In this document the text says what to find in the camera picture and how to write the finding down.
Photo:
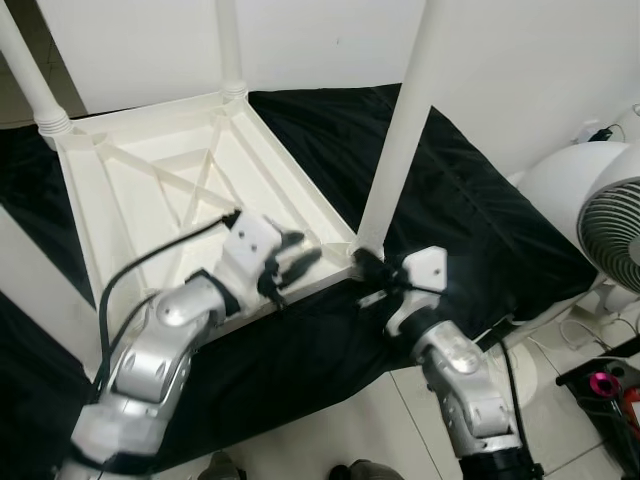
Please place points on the black cloth table cover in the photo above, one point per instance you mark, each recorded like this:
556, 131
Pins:
330, 130

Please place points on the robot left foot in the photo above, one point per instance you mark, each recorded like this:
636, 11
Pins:
220, 468

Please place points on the white wall power socket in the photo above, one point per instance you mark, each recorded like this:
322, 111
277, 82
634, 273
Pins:
594, 132

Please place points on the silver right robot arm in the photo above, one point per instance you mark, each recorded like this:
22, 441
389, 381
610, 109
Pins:
455, 370

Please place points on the black metal table frame bar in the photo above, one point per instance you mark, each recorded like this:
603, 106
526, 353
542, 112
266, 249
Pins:
492, 337

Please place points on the pink and black hair dryer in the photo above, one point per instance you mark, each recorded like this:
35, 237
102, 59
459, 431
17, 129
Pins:
600, 382

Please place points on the white standing fan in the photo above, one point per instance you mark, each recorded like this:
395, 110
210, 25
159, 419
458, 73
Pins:
570, 180

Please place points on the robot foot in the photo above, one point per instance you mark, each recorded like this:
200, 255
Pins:
220, 468
368, 471

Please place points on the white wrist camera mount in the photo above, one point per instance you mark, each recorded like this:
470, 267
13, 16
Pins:
425, 268
250, 238

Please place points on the white plastic table top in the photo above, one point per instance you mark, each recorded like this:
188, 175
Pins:
130, 170

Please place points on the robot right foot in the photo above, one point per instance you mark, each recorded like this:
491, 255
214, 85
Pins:
368, 471

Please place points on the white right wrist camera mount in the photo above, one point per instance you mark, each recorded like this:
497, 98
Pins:
425, 268

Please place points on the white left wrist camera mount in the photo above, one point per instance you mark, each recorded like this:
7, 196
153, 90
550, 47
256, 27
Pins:
250, 238

